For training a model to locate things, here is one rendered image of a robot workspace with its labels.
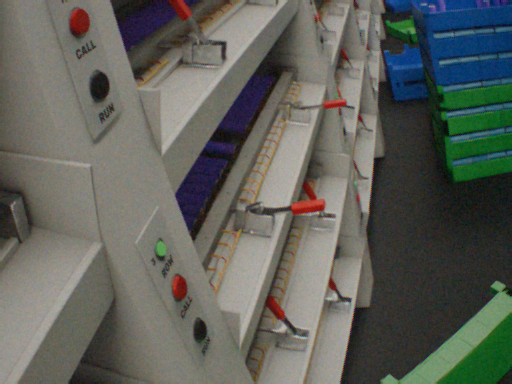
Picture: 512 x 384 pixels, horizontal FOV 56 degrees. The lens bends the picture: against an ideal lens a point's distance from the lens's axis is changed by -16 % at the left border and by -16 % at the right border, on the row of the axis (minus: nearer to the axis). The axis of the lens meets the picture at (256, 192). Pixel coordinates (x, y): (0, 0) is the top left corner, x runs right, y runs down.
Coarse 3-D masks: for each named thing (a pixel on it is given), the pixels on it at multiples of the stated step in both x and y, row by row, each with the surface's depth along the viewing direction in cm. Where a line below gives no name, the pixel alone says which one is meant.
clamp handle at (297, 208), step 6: (294, 204) 59; (300, 204) 59; (306, 204) 59; (312, 204) 58; (318, 204) 58; (324, 204) 58; (258, 210) 60; (264, 210) 61; (270, 210) 60; (276, 210) 60; (282, 210) 60; (288, 210) 59; (294, 210) 59; (300, 210) 59; (306, 210) 59; (312, 210) 58; (318, 210) 58
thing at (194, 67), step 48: (144, 0) 68; (192, 0) 68; (240, 0) 76; (288, 0) 78; (144, 48) 50; (192, 48) 51; (240, 48) 57; (144, 96) 35; (192, 96) 46; (192, 144) 44
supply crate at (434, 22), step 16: (416, 0) 144; (432, 0) 144; (448, 0) 144; (464, 0) 143; (416, 16) 141; (432, 16) 129; (448, 16) 128; (464, 16) 127; (480, 16) 127; (496, 16) 126
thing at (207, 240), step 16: (288, 80) 91; (272, 96) 85; (272, 112) 80; (256, 128) 76; (256, 144) 72; (240, 160) 69; (256, 160) 72; (240, 176) 66; (224, 192) 63; (240, 192) 66; (256, 192) 66; (224, 208) 61; (208, 224) 58; (224, 224) 60; (208, 240) 56; (208, 256) 55
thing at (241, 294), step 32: (288, 64) 95; (320, 64) 94; (320, 96) 91; (288, 128) 81; (288, 160) 74; (288, 192) 68; (288, 224) 68; (224, 256) 58; (256, 256) 58; (224, 288) 54; (256, 288) 54; (256, 320) 54
